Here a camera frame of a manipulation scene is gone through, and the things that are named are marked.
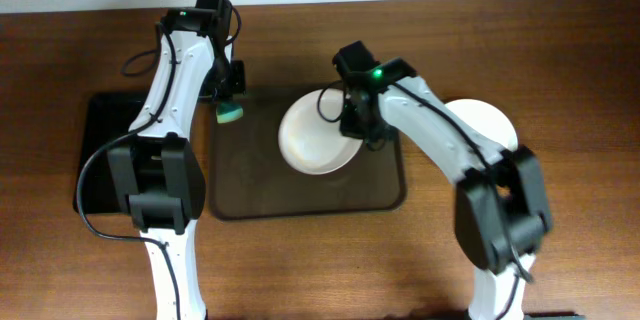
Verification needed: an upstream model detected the green scrubbing sponge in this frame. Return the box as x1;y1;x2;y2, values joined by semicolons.
215;101;244;124

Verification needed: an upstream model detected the white plate top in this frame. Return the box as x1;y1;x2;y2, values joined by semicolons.
278;89;363;175

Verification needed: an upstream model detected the white plate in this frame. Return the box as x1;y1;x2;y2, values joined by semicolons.
278;89;363;175
445;99;519;151

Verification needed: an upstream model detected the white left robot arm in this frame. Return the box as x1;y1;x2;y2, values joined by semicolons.
100;6;244;319

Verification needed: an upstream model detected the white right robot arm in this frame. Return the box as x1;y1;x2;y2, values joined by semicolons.
333;55;553;319

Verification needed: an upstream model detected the brown serving tray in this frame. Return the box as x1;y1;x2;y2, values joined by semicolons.
208;85;407;221

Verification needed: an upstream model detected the black plastic tray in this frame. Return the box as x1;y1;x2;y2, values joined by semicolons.
78;91;146;215

